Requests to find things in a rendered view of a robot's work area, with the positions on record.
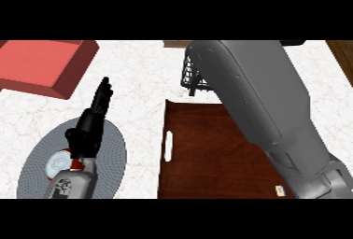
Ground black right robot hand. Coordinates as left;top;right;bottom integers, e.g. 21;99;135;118
279;39;307;47

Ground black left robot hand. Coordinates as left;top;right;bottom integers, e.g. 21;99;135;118
64;76;114;161

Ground brown wooden tray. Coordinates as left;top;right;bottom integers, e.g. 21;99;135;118
155;98;297;200

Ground grey round placemat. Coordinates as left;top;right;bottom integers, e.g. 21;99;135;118
15;117;129;200

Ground dark brown wooden cabinet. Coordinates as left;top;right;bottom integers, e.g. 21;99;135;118
325;39;353;90

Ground red can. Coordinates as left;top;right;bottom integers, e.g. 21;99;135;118
44;148;86;183

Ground red cutting board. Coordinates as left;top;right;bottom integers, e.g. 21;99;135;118
0;39;101;101

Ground brown wooden block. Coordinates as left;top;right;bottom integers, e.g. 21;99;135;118
163;39;197;49

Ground black wire tiered basket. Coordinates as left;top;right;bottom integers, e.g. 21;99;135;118
179;49;219;97

